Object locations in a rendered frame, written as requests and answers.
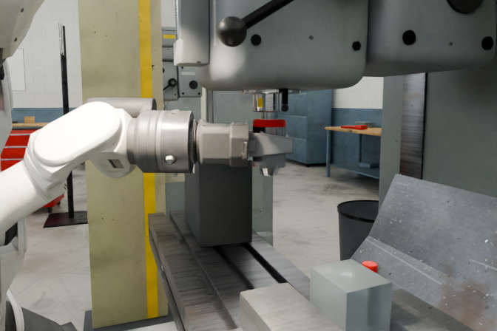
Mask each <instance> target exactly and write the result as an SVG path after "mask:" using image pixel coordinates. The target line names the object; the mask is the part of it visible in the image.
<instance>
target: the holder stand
mask: <svg viewBox="0 0 497 331"><path fill-rule="evenodd" d="M185 214H186V221H187V222H188V224H189V227H190V228H191V230H192V233H193V234H194V236H195V238H196V240H197V243H198V244H199V246H200V247H201V248H203V247H210V246H217V245H230V244H237V243H244V242H252V160H250V159H248V167H231V166H230V165H229V164H228V165H226V164H204V165H198V162H196V163H195V164H194V167H193V171H192V173H185Z"/></svg>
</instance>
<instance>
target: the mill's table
mask: <svg viewBox="0 0 497 331"><path fill-rule="evenodd" d="M148 225H149V243H150V246H151V249H152V253H153V256H154V258H155V262H156V265H157V268H158V272H159V274H160V279H161V281H162V284H163V288H164V290H165V293H166V297H167V300H168V302H169V306H170V310H171V312H172V316H173V319H174V321H175V326H176V328H177V331H228V330H233V329H237V328H241V326H240V293H241V292H243V291H247V290H253V289H257V288H261V287H268V286H272V285H276V284H282V283H289V284H290V285H291V286H292V287H294V288H295V289H296V290H297V291H298V292H300V293H301V294H302V295H303V296H304V297H306V298H307V299H308V300H309V301H310V278H308V277H307V276H306V275H305V274H304V273H303V272H302V271H301V270H300V269H298V268H297V267H296V266H295V265H293V264H292V263H291V262H290V261H289V260H287V258H285V257H284V256H283V255H282V254H281V253H280V252H279V251H277V250H276V249H275V248H274V247H272V246H271V245H270V244H269V243H268V242H267V241H266V240H264V238H262V237H261V236H260V235H259V234H258V233H256V232H255V231H254V230H253V229H252V242H244V243H237V244H230V245H217V246H210V247H203V248H201V247H200V246H199V244H198V243H197V240H196V238H195V236H194V234H193V233H192V230H191V228H190V227H189V224H188V222H187V221H186V214H185V211H170V212H169V216H165V214H164V212H161V213H153V214H148Z"/></svg>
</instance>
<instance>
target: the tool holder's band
mask: <svg viewBox="0 0 497 331"><path fill-rule="evenodd" d="M253 126H255V127H285V126H286V120H285V119H276V120H263V119H253Z"/></svg>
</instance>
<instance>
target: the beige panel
mask: <svg viewBox="0 0 497 331"><path fill-rule="evenodd" d="M78 23H79V39H80V56H81V88H82V104H83V105H84V104H86V101H87V98H155V100H156V104H157V110H162V111H163V66H162V34H161V2H160V0H78ZM85 169H86V186H87V218H88V234H89V266H90V283H91V299H92V309H91V310H86V311H85V315H84V329H83V331H126V330H133V329H137V328H141V327H148V326H152V325H156V324H164V323H168V322H172V321H174V319H173V316H172V312H171V310H170V306H169V302H168V300H167V297H166V293H165V290H164V288H163V284H162V281H161V279H160V274H159V272H158V268H157V265H156V262H155V258H154V256H153V253H152V249H151V246H150V243H149V225H148V214H153V213H161V212H164V214H165V215H166V192H165V173H143V172H142V170H140V169H139V168H138V167H137V166H136V167H135V168H134V170H133V171H132V172H130V173H129V174H127V175H126V176H124V177H119V178H110V177H106V176H104V175H103V174H102V173H101V172H100V171H99V170H98V169H97V168H96V167H95V166H94V165H93V163H92V162H91V161H90V160H89V159H88V160H86V161H85Z"/></svg>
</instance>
